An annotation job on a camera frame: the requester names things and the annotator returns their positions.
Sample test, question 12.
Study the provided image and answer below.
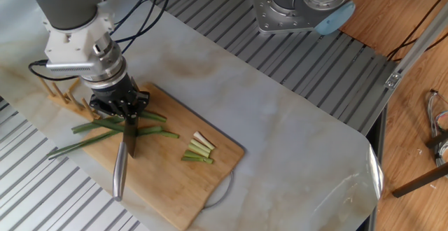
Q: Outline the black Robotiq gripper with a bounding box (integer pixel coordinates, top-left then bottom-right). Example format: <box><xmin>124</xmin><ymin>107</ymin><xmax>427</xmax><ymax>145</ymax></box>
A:
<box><xmin>87</xmin><ymin>81</ymin><xmax>152</xmax><ymax>121</ymax></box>

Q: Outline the steel kitchen knife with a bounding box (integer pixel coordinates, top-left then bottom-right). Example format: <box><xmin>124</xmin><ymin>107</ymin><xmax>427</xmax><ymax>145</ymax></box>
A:
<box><xmin>112</xmin><ymin>115</ymin><xmax>139</xmax><ymax>202</ymax></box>

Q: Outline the long green garlic leaf piece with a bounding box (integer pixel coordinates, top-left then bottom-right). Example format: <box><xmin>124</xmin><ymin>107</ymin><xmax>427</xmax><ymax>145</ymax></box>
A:
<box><xmin>137</xmin><ymin>127</ymin><xmax>181</xmax><ymax>139</ymax></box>

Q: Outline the green garlic stalk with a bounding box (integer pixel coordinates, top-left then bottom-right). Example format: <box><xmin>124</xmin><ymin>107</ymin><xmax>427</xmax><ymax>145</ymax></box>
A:
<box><xmin>48</xmin><ymin>111</ymin><xmax>169</xmax><ymax>159</ymax></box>

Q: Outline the short green garlic piece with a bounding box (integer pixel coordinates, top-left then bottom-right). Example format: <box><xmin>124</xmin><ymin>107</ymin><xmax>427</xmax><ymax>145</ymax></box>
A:
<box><xmin>185</xmin><ymin>148</ymin><xmax>210</xmax><ymax>161</ymax></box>
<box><xmin>181</xmin><ymin>155</ymin><xmax>214</xmax><ymax>165</ymax></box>

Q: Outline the wooden slotted rack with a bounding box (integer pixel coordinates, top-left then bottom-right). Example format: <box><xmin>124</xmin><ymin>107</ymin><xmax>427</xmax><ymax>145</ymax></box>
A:
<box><xmin>37</xmin><ymin>76</ymin><xmax>92</xmax><ymax>113</ymax></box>

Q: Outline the bamboo cutting board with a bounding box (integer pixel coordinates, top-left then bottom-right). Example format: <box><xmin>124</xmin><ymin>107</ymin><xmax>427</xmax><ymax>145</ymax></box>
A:
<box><xmin>78</xmin><ymin>82</ymin><xmax>246</xmax><ymax>230</ymax></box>

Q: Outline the white marble pattern mat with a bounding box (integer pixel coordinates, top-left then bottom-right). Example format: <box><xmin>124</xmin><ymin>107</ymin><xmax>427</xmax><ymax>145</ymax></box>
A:
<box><xmin>0</xmin><ymin>0</ymin><xmax>384</xmax><ymax>231</ymax></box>

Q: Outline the black bar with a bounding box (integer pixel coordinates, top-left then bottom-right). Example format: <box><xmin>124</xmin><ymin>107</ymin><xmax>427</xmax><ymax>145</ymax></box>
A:
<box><xmin>391</xmin><ymin>165</ymin><xmax>448</xmax><ymax>199</ymax></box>

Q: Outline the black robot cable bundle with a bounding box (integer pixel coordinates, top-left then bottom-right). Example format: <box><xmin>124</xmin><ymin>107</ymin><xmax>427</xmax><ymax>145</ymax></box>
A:
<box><xmin>28</xmin><ymin>0</ymin><xmax>176</xmax><ymax>74</ymax></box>

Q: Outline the metal wire board loop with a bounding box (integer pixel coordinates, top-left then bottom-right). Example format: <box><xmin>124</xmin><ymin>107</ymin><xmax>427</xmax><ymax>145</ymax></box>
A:
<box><xmin>202</xmin><ymin>175</ymin><xmax>233</xmax><ymax>211</ymax></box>

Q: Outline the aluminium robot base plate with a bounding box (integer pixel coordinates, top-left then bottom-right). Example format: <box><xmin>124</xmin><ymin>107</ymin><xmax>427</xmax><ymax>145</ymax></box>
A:
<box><xmin>253</xmin><ymin>0</ymin><xmax>331</xmax><ymax>35</ymax></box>

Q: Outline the black floor cable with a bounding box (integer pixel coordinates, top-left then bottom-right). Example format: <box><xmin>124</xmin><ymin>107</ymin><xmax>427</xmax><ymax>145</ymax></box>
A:
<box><xmin>387</xmin><ymin>6</ymin><xmax>448</xmax><ymax>61</ymax></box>

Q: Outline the aluminium frame post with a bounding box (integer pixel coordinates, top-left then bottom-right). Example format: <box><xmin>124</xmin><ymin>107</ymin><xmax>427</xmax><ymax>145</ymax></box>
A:
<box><xmin>384</xmin><ymin>20</ymin><xmax>448</xmax><ymax>89</ymax></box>

